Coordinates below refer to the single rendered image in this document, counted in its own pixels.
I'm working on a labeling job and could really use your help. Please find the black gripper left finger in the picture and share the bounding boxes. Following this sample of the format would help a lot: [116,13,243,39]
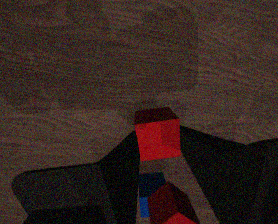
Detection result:
[11,131,140,224]

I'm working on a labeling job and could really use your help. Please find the blue cube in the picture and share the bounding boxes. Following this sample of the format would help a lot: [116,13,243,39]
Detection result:
[138,173,166,218]

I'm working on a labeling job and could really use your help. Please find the red cube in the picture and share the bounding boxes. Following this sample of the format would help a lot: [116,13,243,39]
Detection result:
[135,107,181,161]
[147,180,200,224]

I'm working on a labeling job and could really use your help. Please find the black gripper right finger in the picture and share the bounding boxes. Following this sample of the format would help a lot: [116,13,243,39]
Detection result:
[180,125,278,224]

